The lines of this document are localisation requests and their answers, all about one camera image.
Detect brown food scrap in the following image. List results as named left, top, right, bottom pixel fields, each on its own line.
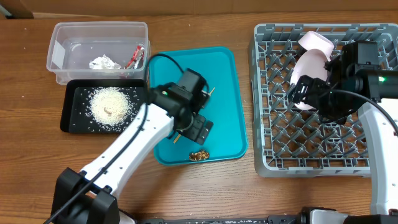
left=189, top=149, right=210, bottom=162

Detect wooden chopstick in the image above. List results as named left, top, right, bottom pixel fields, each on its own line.
left=173, top=87, right=215, bottom=144

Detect large white plate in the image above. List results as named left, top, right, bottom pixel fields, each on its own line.
left=289, top=49, right=328, bottom=95

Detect small white bowl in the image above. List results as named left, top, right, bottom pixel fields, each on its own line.
left=298, top=31, right=334, bottom=61

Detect pile of rice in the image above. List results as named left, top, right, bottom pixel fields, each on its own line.
left=69, top=87, right=142, bottom=134

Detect red snack wrapper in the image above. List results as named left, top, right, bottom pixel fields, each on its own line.
left=124, top=44, right=146, bottom=69

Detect white tissue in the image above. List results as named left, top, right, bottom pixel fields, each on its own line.
left=89, top=54, right=121, bottom=70

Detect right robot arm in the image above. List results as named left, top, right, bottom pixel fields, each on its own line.
left=289, top=40, right=397, bottom=224

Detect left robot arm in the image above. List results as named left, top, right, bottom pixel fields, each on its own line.
left=46, top=68, right=213, bottom=224

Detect grey dishwasher rack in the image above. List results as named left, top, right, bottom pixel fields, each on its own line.
left=248, top=24, right=397, bottom=177

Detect teal serving tray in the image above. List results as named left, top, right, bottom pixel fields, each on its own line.
left=149, top=47, right=248, bottom=166

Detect black plastic tray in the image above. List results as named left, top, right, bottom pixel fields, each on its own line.
left=60, top=79, right=146, bottom=134

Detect clear plastic bin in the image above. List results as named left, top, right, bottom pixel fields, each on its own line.
left=46, top=21, right=150, bottom=85

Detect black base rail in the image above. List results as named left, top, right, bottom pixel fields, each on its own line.
left=137, top=207, right=397, bottom=224

